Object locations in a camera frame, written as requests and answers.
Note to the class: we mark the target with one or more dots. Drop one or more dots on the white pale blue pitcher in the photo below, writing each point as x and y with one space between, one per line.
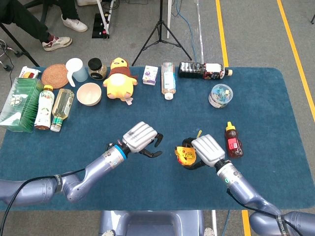
78 71

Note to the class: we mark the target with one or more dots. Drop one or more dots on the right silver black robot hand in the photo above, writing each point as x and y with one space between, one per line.
209 150

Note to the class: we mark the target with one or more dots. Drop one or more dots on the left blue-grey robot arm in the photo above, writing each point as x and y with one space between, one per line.
98 167

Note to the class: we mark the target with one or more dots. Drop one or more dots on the black tripod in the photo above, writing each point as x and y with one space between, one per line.
161 14

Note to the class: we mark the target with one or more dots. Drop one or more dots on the yellow oil bottle green label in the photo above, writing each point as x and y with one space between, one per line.
62 105

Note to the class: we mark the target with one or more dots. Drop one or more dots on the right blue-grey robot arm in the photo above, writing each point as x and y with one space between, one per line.
241 186

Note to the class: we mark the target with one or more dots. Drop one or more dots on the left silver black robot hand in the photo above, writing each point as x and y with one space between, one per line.
139 136

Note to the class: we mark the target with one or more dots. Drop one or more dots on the green tea bag box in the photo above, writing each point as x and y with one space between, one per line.
19 103

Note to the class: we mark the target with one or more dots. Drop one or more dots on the white label drink bottle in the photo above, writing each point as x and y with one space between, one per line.
44 108

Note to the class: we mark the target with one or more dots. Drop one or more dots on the clear bottle white cap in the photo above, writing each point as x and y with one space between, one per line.
168 81

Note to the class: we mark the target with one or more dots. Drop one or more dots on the white metal frame leg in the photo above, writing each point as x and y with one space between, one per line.
102 14

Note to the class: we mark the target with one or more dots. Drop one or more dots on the small red white box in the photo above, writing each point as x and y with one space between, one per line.
28 73

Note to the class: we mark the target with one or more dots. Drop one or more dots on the black slanted rod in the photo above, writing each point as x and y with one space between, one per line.
19 45

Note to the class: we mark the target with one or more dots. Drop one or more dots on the white vertical post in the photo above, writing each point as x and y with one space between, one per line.
169 19

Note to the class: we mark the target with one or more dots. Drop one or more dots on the clear plastic jar of clips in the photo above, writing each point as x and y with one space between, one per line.
220 97

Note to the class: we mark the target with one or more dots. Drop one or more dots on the beige bowl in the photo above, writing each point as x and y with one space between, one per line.
88 94

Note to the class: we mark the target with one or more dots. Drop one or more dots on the black power strip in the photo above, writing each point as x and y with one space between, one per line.
98 27

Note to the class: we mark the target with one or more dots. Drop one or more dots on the black stand leg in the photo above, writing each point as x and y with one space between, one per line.
313 19

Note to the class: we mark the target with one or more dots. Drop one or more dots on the dark tea drink bottle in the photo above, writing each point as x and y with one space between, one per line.
194 70

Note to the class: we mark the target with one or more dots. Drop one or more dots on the chrome wheeled stool base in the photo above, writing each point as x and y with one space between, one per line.
7 49

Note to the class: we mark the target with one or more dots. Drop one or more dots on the seated person dark trousers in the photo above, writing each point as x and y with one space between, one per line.
22 17

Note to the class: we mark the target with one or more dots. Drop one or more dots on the small purple white box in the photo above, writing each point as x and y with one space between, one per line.
150 75

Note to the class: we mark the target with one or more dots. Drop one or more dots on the honey squeeze bottle yellow cap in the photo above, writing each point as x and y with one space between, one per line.
233 145

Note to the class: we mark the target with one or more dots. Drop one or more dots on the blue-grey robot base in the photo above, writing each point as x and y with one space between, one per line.
152 223

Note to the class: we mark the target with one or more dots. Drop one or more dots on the yellow plush duck toy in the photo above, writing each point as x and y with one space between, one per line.
119 83

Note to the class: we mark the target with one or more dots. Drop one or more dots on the round woven coaster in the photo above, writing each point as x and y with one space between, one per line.
54 76

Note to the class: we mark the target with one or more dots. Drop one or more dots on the blue table mat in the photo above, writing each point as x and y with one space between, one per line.
147 182

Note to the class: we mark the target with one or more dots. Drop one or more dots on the glass jar black lid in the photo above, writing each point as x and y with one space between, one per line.
97 70

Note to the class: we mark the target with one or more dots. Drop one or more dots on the small yellow toy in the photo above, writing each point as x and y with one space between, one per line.
185 155

